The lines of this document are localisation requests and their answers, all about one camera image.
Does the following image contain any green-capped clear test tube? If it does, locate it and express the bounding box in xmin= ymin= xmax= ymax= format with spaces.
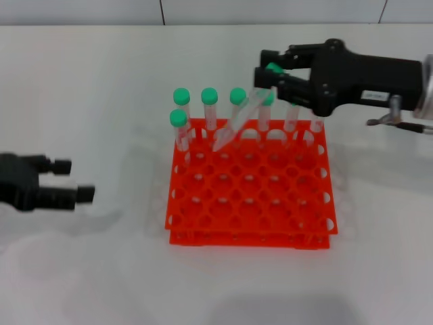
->
xmin=283 ymin=103 xmax=301 ymax=146
xmin=212 ymin=62 xmax=286 ymax=152
xmin=169 ymin=110 xmax=193 ymax=153
xmin=257 ymin=93 xmax=275 ymax=148
xmin=173 ymin=87 xmax=197 ymax=143
xmin=229 ymin=87 xmax=247 ymax=150
xmin=200 ymin=87 xmax=219 ymax=148
xmin=306 ymin=114 xmax=326 ymax=146

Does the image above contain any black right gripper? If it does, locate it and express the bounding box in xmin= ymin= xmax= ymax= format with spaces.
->
xmin=253 ymin=39 xmax=424 ymax=118

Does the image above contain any orange plastic test tube rack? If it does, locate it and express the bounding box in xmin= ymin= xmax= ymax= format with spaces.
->
xmin=164 ymin=118 xmax=340 ymax=251

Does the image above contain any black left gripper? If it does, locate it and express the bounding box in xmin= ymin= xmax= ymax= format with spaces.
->
xmin=0 ymin=152 xmax=97 ymax=213

